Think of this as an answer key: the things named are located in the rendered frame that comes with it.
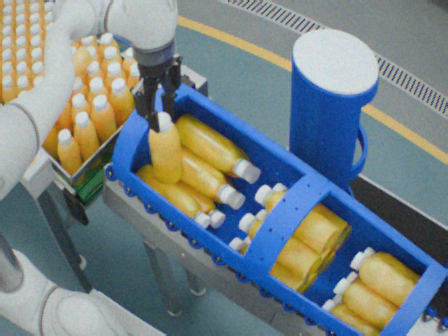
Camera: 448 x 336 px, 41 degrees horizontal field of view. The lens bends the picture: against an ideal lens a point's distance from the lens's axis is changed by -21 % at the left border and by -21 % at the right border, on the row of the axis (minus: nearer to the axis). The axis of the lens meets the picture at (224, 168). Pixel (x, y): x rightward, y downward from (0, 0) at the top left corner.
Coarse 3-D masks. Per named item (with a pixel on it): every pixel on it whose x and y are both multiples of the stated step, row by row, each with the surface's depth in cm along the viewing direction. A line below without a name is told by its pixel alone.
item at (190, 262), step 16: (112, 192) 190; (112, 208) 195; (128, 208) 188; (144, 224) 187; (160, 240) 185; (176, 256) 184; (192, 256) 179; (192, 272) 183; (208, 272) 178; (224, 288) 177; (240, 304) 176; (256, 304) 172; (272, 320) 171; (288, 320) 167; (432, 320) 159
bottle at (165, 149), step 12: (168, 132) 155; (156, 144) 156; (168, 144) 156; (156, 156) 159; (168, 156) 159; (180, 156) 163; (156, 168) 164; (168, 168) 162; (180, 168) 166; (168, 180) 166
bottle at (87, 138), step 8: (88, 120) 181; (80, 128) 180; (88, 128) 181; (80, 136) 181; (88, 136) 182; (96, 136) 185; (80, 144) 183; (88, 144) 184; (96, 144) 187; (88, 152) 187
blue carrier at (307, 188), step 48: (192, 96) 167; (144, 144) 175; (240, 144) 178; (144, 192) 164; (240, 192) 180; (288, 192) 149; (336, 192) 152; (288, 240) 147; (384, 240) 159; (288, 288) 147; (432, 288) 133
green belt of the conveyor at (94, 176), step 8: (112, 152) 197; (104, 160) 195; (96, 168) 194; (88, 176) 193; (96, 176) 193; (88, 184) 191; (96, 184) 192; (80, 192) 190; (88, 192) 191; (96, 192) 193; (80, 200) 194; (88, 200) 191
